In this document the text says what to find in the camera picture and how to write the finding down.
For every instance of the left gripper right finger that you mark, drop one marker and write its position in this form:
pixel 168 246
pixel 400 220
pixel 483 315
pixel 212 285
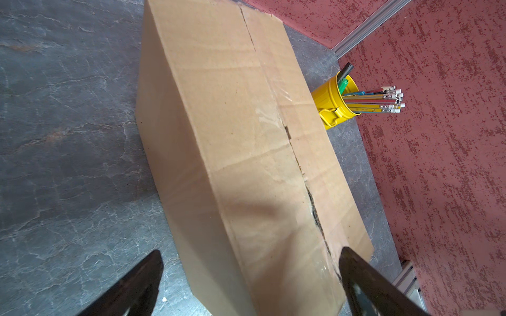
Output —
pixel 368 292

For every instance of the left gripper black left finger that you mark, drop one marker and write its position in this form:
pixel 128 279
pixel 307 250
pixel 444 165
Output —
pixel 135 293

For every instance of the brown cardboard express box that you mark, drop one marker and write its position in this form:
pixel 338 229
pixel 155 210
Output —
pixel 254 195

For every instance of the yellow pen cup right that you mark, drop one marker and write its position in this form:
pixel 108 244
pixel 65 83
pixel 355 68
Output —
pixel 340 99

